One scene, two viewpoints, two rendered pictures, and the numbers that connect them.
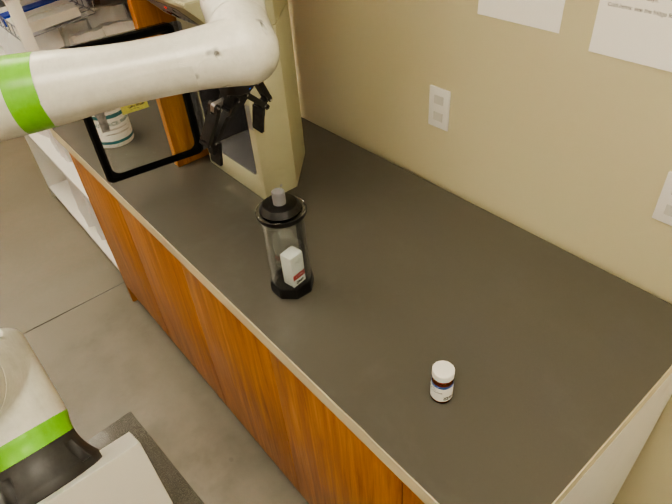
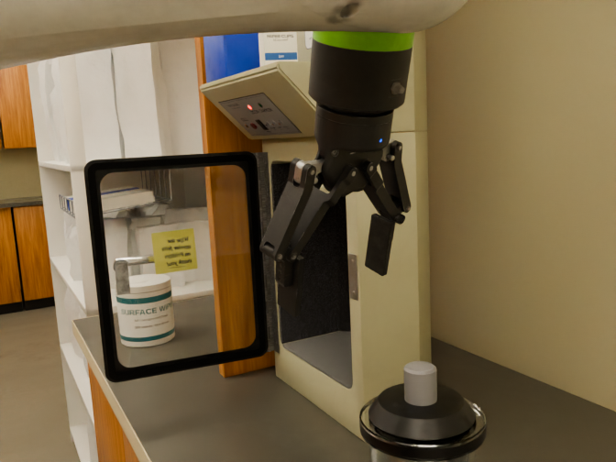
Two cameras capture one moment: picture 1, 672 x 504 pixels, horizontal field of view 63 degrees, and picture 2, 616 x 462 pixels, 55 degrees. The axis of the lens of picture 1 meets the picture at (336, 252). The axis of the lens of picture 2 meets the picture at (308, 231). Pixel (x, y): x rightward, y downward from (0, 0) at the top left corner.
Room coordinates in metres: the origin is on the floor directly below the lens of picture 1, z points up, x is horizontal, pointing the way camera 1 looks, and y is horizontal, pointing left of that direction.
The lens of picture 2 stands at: (0.46, 0.12, 1.41)
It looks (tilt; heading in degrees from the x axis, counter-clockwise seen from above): 9 degrees down; 9
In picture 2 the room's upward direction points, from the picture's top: 3 degrees counter-clockwise
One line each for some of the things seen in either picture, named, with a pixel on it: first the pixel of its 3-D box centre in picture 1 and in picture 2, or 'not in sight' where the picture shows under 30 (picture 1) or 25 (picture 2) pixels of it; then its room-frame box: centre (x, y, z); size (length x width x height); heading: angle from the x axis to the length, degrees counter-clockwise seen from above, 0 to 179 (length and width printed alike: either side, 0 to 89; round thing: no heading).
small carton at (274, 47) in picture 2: not in sight; (278, 50); (1.38, 0.30, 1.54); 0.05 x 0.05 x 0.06; 21
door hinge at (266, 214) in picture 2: (192, 90); (267, 255); (1.57, 0.38, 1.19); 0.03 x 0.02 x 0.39; 37
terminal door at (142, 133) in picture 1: (138, 106); (181, 264); (1.49, 0.52, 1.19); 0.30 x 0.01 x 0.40; 120
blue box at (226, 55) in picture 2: not in sight; (241, 54); (1.49, 0.39, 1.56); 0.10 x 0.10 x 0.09; 37
